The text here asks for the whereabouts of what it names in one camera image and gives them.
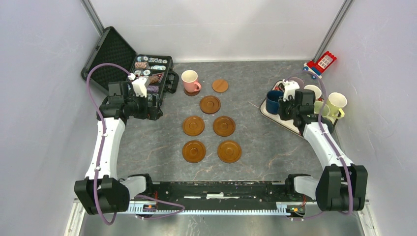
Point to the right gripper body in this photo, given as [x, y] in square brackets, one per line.
[287, 109]

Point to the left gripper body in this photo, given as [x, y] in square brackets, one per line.
[139, 108]

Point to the dark blue mug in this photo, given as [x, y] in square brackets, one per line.
[272, 101]

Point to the dark brown coaster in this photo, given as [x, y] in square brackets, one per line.
[191, 93]

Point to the grooved wooden coaster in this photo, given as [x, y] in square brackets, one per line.
[210, 104]

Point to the light wooden coaster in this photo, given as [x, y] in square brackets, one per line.
[220, 85]

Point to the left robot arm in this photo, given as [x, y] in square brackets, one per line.
[101, 192]

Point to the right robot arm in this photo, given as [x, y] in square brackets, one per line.
[342, 185]

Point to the cream pink mug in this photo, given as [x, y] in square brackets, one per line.
[317, 91]

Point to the mauve mug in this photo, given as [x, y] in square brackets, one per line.
[299, 81]

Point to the yellow mug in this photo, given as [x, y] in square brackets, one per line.
[336, 102]

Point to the red blue toy truck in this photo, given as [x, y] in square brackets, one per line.
[316, 69]

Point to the black poker chip case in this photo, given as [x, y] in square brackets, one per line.
[113, 48]

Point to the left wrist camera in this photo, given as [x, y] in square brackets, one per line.
[140, 86]

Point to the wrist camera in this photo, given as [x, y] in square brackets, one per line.
[290, 88]
[140, 86]

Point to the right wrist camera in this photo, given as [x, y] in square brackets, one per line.
[290, 88]

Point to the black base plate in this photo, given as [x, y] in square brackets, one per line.
[226, 195]

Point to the aluminium frame rail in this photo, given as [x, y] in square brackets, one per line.
[147, 206]

